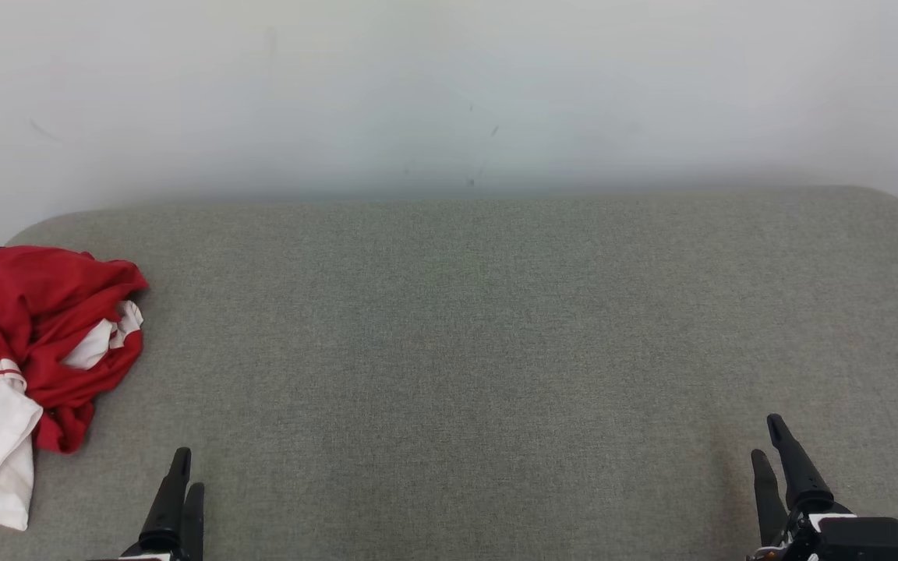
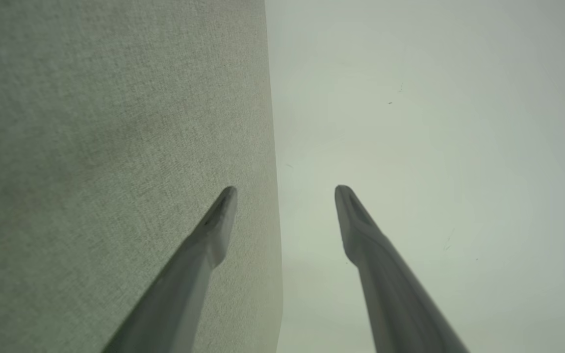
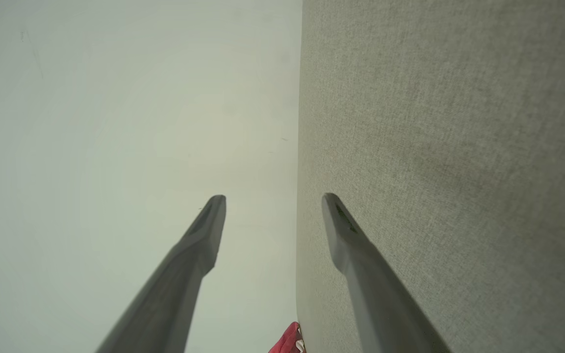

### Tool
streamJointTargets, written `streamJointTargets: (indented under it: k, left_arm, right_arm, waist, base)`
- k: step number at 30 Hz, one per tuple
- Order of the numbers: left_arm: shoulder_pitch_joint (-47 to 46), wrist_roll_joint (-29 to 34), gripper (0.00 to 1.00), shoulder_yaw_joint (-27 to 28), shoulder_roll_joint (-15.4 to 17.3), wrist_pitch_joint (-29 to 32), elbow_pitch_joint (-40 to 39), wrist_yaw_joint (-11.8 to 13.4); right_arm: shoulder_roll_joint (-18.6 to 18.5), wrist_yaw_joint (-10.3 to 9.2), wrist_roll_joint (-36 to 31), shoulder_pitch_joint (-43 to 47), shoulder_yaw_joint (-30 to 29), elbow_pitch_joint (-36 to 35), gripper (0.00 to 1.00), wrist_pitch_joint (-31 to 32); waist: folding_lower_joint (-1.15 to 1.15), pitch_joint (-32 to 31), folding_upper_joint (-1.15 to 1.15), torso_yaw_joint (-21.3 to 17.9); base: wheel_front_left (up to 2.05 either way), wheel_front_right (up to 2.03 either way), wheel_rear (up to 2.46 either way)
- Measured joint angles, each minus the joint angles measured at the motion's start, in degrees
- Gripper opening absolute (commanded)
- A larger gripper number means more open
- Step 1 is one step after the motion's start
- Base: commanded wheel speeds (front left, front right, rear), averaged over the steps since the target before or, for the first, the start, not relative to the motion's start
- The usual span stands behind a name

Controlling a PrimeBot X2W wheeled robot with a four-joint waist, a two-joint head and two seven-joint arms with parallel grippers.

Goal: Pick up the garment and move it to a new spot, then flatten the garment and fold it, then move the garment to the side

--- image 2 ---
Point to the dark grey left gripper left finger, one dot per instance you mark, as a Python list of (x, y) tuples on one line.
[(179, 294)]

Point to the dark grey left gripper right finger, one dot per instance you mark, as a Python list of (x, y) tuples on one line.
[(390, 294)]

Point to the grey fabric sofa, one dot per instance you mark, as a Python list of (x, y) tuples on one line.
[(91, 122)]

